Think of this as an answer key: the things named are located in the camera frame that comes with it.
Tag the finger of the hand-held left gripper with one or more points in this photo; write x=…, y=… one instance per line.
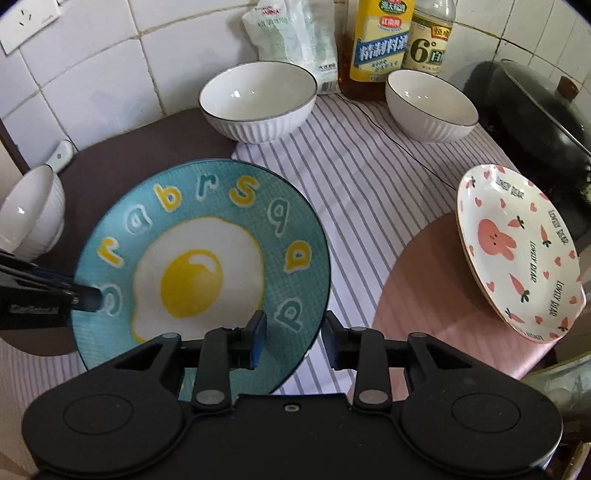
x=85, y=295
x=41, y=272

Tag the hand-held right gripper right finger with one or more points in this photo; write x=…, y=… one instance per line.
x=328, y=342

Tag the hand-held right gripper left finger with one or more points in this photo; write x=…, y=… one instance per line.
x=259, y=342

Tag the white ribbed bowl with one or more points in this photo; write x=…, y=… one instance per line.
x=258, y=97
x=32, y=207
x=429, y=101

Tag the blue fried egg plate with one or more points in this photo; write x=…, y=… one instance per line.
x=198, y=221

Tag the pink rabbit print plate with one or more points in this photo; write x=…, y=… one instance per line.
x=508, y=240

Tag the striped patchwork tablecloth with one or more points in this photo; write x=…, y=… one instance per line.
x=369, y=194

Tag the black wok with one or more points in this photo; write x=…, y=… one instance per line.
x=503, y=120

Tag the clear glass bottle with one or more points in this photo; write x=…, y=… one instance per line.
x=378, y=50

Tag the white plastic bag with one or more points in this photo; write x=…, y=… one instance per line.
x=286, y=32

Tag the clear vinegar bottle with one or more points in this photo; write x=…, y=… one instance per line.
x=427, y=41

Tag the glass wok lid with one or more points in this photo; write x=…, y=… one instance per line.
x=545, y=94

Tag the white wall socket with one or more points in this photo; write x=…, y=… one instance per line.
x=27, y=23

